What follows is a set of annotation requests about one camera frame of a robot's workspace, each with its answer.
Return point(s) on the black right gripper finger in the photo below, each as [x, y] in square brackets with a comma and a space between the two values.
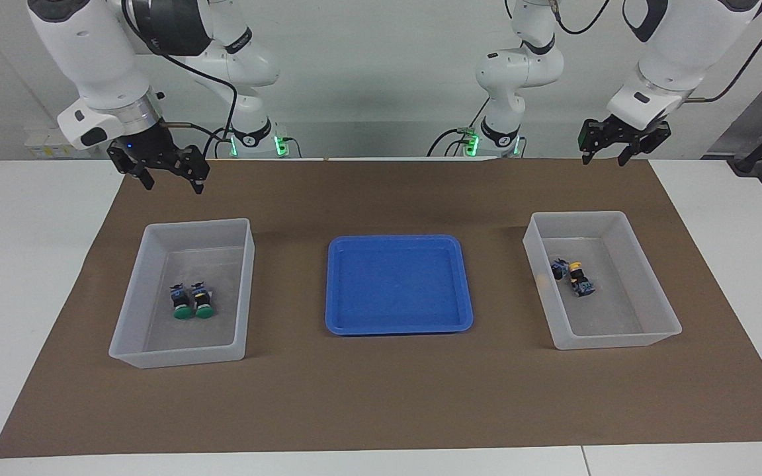
[197, 184]
[145, 178]

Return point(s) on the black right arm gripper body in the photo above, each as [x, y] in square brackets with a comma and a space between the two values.
[153, 149]

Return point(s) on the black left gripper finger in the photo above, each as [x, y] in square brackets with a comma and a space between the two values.
[587, 157]
[624, 156]

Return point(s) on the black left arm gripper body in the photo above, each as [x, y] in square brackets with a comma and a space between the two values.
[622, 131]

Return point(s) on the yellow push button switch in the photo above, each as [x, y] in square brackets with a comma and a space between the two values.
[581, 281]
[559, 269]

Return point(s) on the green push button switch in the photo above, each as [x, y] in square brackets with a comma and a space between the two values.
[181, 304]
[203, 303]

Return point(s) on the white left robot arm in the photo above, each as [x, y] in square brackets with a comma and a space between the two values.
[678, 46]

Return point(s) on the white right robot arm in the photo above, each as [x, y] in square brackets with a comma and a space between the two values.
[96, 53]

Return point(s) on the translucent white plastic box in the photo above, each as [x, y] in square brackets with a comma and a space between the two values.
[169, 337]
[619, 317]

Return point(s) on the blue plastic tray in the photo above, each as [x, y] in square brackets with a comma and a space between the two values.
[397, 284]

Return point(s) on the brown table mat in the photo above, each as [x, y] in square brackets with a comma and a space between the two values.
[381, 396]

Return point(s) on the white wall socket strip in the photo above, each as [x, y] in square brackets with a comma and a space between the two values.
[57, 145]

